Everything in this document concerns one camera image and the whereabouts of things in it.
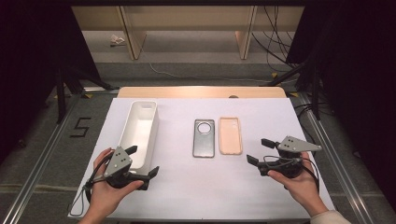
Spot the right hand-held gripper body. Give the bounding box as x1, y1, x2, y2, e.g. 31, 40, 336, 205
258, 135, 323, 179

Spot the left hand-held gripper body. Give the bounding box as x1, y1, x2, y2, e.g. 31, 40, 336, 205
103, 146, 150, 190

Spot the white plastic storage box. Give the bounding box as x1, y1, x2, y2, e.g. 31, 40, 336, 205
119, 100, 160, 175

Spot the pink phone case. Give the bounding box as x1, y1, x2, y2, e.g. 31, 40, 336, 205
218, 117, 244, 156

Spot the grey phone case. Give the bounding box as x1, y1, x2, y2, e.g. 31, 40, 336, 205
191, 119, 216, 159

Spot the person's left hand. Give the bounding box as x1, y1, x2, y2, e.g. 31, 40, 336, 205
89, 147, 145, 217

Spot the person's right hand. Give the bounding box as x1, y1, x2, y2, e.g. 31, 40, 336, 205
267, 151, 329, 217

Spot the white table cover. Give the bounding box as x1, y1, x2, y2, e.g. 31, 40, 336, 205
67, 97, 336, 221

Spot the black metal stand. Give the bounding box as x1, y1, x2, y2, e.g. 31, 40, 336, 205
55, 60, 120, 125
260, 60, 323, 121

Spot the black curtain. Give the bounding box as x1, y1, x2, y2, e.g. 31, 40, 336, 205
0, 0, 105, 164
285, 0, 396, 214

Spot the crumpled white paper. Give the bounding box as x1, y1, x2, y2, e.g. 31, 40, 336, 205
109, 34, 126, 48

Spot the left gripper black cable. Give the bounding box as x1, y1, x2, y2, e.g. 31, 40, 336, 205
68, 152, 113, 217

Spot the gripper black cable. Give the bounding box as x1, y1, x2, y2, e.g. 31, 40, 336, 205
68, 152, 113, 217
263, 154, 320, 191

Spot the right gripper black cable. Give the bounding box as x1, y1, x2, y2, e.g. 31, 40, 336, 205
263, 154, 320, 191

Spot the metal floor rail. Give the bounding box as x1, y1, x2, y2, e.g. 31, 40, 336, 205
0, 91, 84, 224
297, 91, 376, 224

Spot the wooden table frame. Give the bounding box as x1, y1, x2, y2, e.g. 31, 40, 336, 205
117, 86, 288, 99

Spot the white floor cable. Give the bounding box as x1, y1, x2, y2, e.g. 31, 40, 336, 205
148, 61, 273, 84

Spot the bundle of black cables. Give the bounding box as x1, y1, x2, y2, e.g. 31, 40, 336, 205
250, 5, 301, 70

